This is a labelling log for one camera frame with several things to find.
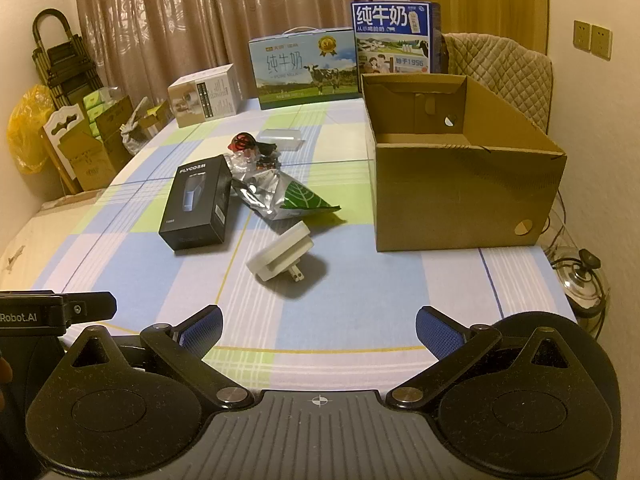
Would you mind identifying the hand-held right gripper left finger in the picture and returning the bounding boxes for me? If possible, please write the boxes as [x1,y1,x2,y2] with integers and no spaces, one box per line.
[65,305,256,412]

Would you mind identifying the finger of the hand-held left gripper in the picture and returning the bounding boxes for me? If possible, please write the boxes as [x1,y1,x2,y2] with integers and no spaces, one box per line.
[62,291,118,325]

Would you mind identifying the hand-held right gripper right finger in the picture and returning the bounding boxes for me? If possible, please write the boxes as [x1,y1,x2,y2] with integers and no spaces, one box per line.
[387,306,576,411]

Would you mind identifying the white plug adapter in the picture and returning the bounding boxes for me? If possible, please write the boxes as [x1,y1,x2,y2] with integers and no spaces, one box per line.
[246,221,316,283]

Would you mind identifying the black shaver box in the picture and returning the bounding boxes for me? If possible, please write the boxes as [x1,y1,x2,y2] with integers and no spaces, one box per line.
[159,155,233,252]

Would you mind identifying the brown cardboard box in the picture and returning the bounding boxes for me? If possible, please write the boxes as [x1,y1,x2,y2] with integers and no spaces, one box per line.
[361,73,568,253]

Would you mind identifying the silver foil bag green leaf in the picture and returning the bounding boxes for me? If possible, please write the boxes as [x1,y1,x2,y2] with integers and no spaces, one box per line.
[231,167,343,223]

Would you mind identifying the person's left hand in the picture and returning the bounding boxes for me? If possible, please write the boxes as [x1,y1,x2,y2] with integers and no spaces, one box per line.
[0,359,13,409]

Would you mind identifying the plaid tablecloth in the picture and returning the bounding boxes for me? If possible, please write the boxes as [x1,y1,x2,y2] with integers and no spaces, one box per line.
[0,97,581,378]

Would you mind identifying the open carton with white flap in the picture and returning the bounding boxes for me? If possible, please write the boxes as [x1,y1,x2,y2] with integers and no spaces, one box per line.
[40,105,123,194]

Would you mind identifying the glass pot lid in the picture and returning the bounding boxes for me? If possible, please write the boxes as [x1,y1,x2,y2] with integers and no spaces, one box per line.
[549,242,612,317]

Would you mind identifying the clear crumpled plastic wrapper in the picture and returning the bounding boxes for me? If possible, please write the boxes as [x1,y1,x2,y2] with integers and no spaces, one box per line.
[226,154,253,181]

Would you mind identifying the grey plastic bag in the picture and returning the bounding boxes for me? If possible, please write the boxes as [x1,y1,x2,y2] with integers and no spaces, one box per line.
[120,110,152,156]

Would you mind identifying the brown floor carton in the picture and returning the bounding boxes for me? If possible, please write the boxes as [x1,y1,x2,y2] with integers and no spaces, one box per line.
[94,95,135,162]

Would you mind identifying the yellow plastic bag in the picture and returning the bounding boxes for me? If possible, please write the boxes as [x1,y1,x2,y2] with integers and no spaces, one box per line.
[6,85,56,176]

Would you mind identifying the green tissue packs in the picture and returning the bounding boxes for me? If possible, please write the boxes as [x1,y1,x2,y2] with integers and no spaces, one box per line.
[81,87,122,127]

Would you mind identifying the clear plastic case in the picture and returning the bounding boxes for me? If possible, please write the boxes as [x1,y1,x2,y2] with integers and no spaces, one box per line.
[257,129,305,151]

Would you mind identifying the beige product box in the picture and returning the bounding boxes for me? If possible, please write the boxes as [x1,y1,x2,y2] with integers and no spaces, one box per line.
[167,64,240,128]

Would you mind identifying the folded black hand trolley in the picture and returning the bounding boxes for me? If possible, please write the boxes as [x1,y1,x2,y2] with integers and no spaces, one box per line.
[31,8,103,107]

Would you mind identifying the beige quilted chair cover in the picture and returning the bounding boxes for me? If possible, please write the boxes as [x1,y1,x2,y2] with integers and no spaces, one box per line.
[442,32,553,137]

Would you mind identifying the green cow milk carton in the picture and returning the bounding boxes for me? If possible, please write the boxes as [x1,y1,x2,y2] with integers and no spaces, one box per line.
[248,26,362,111]

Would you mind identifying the blue milk carton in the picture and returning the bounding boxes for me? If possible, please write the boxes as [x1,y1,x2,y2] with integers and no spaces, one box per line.
[351,0,443,78]

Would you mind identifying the brown patterned curtain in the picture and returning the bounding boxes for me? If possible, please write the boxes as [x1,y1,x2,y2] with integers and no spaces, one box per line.
[72,0,372,111]

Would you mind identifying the black power cable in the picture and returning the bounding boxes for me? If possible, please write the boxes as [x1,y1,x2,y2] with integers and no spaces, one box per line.
[542,192,603,273]

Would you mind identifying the beige wall socket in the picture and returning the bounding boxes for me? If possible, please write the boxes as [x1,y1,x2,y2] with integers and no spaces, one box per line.
[590,25,613,59]
[572,20,594,54]

